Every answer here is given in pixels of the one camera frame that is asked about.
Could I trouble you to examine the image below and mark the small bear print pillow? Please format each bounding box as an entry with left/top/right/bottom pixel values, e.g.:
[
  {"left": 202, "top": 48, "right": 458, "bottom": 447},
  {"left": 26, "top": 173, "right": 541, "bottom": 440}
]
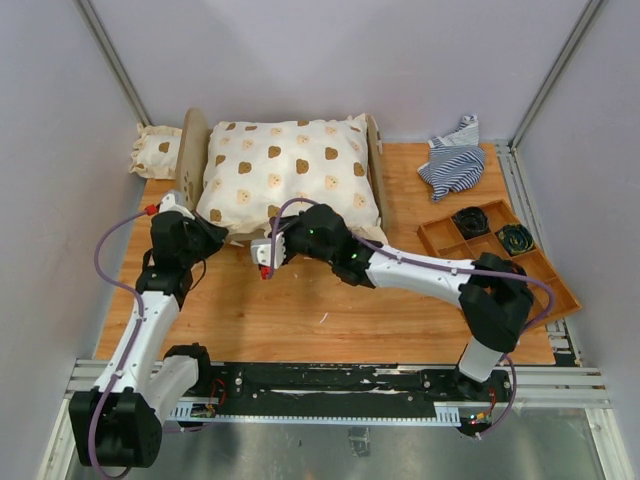
[{"left": 129, "top": 123, "right": 182, "bottom": 180}]

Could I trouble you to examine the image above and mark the large bear print cushion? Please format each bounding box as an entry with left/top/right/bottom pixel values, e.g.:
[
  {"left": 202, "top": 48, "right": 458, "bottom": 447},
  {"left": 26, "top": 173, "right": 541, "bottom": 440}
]
[{"left": 193, "top": 113, "right": 391, "bottom": 246}]

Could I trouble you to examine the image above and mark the left aluminium frame post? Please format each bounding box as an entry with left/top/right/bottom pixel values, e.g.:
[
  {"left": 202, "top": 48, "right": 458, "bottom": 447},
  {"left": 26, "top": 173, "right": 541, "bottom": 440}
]
[{"left": 73, "top": 0, "right": 151, "bottom": 126}]

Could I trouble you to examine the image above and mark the blue yellow rolled fabric item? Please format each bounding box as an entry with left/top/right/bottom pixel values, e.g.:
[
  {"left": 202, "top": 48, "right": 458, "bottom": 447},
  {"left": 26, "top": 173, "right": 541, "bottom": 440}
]
[{"left": 496, "top": 223, "right": 535, "bottom": 257}]

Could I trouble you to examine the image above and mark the aluminium frame post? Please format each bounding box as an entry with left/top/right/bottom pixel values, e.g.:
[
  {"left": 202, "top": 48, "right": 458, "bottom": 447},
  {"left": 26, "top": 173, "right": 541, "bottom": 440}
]
[
  {"left": 507, "top": 0, "right": 609, "bottom": 151},
  {"left": 73, "top": 0, "right": 151, "bottom": 126}
]

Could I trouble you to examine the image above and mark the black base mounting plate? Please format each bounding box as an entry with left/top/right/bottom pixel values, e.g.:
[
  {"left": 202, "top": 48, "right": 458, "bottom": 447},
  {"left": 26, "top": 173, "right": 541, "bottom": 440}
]
[{"left": 194, "top": 363, "right": 512, "bottom": 417}]

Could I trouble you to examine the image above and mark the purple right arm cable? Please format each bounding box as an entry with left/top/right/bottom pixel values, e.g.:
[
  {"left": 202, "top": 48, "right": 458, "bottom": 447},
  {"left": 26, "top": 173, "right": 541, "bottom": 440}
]
[{"left": 272, "top": 197, "right": 556, "bottom": 441}]

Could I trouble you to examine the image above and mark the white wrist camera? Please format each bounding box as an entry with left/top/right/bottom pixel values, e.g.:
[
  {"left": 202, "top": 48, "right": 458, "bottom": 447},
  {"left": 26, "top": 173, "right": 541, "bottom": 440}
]
[
  {"left": 250, "top": 233, "right": 286, "bottom": 279},
  {"left": 158, "top": 189, "right": 195, "bottom": 219}
]

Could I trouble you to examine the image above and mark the wooden compartment tray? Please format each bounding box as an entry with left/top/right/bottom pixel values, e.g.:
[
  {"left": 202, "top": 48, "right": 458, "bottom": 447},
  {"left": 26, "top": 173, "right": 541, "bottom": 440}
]
[{"left": 417, "top": 200, "right": 581, "bottom": 323}]

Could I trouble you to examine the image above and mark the blue striped cloth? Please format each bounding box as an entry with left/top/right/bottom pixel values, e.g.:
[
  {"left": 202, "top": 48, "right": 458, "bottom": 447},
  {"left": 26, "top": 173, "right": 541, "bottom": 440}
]
[{"left": 417, "top": 115, "right": 486, "bottom": 203}]

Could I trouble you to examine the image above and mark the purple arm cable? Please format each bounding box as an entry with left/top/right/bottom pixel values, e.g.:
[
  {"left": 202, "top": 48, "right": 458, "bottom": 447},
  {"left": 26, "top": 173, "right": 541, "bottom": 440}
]
[
  {"left": 87, "top": 207, "right": 151, "bottom": 479},
  {"left": 272, "top": 197, "right": 556, "bottom": 441}
]

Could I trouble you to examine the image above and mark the right aluminium frame post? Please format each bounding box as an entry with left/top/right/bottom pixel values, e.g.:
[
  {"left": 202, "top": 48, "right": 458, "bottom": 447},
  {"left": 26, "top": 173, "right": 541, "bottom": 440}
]
[{"left": 507, "top": 0, "right": 609, "bottom": 151}]

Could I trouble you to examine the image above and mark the wooden striped pet bed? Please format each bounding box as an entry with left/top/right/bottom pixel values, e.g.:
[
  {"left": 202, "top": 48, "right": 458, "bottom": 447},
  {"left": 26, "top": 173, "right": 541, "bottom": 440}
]
[{"left": 174, "top": 108, "right": 396, "bottom": 249}]

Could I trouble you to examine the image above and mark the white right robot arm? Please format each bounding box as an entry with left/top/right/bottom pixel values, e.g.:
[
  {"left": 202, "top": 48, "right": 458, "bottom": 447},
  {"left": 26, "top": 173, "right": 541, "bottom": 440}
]
[{"left": 269, "top": 204, "right": 533, "bottom": 400}]

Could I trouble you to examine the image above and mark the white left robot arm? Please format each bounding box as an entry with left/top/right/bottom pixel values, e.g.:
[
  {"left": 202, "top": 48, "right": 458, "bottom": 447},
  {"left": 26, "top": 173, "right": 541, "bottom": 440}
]
[{"left": 69, "top": 205, "right": 228, "bottom": 475}]

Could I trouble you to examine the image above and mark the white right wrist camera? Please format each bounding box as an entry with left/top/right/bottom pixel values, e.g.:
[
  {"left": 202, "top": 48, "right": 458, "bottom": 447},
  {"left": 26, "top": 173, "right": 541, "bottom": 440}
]
[{"left": 250, "top": 233, "right": 286, "bottom": 279}]

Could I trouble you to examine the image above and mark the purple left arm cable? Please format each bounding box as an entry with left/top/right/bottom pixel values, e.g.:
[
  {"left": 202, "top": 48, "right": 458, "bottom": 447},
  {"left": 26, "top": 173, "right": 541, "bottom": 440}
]
[{"left": 87, "top": 207, "right": 151, "bottom": 479}]

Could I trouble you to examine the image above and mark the grey slotted cable duct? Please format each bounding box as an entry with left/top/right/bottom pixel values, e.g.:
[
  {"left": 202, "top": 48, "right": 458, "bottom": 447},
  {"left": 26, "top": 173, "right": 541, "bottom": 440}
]
[{"left": 168, "top": 401, "right": 462, "bottom": 427}]

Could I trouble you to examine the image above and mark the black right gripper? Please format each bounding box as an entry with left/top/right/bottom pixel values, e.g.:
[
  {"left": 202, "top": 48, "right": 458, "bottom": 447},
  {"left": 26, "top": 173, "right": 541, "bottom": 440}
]
[{"left": 268, "top": 215, "right": 335, "bottom": 266}]

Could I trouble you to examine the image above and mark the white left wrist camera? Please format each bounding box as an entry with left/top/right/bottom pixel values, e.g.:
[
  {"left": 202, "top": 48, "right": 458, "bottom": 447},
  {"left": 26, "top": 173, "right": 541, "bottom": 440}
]
[{"left": 158, "top": 189, "right": 195, "bottom": 219}]

